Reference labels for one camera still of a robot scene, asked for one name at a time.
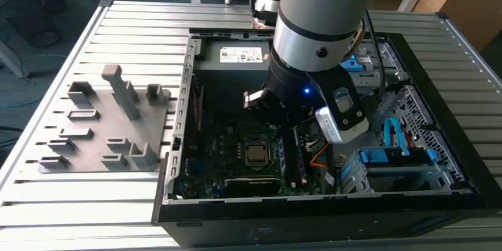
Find grey power supply unit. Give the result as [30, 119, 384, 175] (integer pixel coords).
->
[194, 40, 276, 108]

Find CPU socket with silver CPU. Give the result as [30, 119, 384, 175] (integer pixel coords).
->
[244, 139, 273, 172]

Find grey metal drive cage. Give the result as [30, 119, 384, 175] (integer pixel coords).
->
[344, 38, 412, 101]
[337, 149, 457, 195]

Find green motherboard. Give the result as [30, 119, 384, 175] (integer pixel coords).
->
[174, 115, 334, 200]

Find blue carrier with black disk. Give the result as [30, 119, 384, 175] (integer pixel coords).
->
[358, 147, 438, 167]

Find black graphics card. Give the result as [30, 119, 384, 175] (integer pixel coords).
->
[223, 176, 284, 196]

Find black open PC case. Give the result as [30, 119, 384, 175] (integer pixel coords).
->
[151, 27, 502, 249]

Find grey parts rack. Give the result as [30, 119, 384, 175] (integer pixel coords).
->
[38, 64, 174, 175]

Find wooden cabinet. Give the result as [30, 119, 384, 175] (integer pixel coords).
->
[414, 0, 502, 52]

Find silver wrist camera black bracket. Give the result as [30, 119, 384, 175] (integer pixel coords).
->
[242, 89, 269, 111]

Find orange wire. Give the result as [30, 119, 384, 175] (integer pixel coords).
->
[309, 143, 330, 170]

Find black cable brass plug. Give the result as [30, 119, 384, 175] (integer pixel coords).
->
[345, 12, 370, 58]

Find black camera cable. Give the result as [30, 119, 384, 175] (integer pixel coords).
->
[364, 9, 389, 93]

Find blue flat wire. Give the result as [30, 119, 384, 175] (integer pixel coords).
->
[384, 118, 412, 157]

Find white table frame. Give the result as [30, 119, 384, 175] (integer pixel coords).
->
[0, 15, 35, 80]

